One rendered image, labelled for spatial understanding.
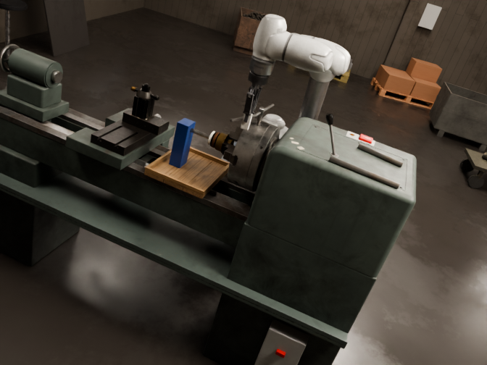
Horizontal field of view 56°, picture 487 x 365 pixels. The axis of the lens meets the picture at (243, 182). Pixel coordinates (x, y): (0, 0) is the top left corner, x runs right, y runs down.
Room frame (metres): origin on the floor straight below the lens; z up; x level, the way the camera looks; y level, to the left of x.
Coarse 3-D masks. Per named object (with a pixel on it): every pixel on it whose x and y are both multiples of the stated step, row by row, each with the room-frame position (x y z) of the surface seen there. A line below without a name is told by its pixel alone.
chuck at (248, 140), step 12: (252, 120) 1.92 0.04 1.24; (252, 132) 1.84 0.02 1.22; (264, 132) 1.85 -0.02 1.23; (240, 144) 1.79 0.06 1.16; (252, 144) 1.80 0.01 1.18; (240, 156) 1.77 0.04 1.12; (252, 156) 1.77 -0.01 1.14; (228, 168) 1.78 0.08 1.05; (240, 168) 1.76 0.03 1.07; (228, 180) 1.82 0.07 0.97; (240, 180) 1.78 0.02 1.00
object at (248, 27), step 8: (240, 8) 9.08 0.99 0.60; (240, 16) 8.44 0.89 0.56; (248, 16) 8.69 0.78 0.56; (256, 16) 8.83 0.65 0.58; (264, 16) 8.85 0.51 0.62; (240, 24) 8.16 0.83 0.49; (248, 24) 8.18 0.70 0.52; (256, 24) 8.20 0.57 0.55; (240, 32) 8.16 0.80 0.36; (248, 32) 8.18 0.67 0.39; (256, 32) 8.21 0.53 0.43; (240, 40) 8.17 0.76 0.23; (248, 40) 8.19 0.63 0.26; (240, 48) 8.27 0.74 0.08; (248, 48) 8.20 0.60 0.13
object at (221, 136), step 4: (216, 132) 1.96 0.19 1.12; (212, 136) 1.93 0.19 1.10; (216, 136) 1.93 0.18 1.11; (220, 136) 1.93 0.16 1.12; (224, 136) 1.93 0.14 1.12; (212, 140) 1.92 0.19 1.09; (216, 140) 1.92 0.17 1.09; (220, 140) 1.91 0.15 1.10; (224, 140) 1.91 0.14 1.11; (228, 140) 1.93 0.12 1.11; (232, 140) 1.93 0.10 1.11; (212, 144) 1.92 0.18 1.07; (216, 144) 1.91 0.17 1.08; (220, 144) 1.91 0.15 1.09; (232, 144) 1.96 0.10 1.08; (216, 148) 1.92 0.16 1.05; (220, 148) 1.90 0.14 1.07
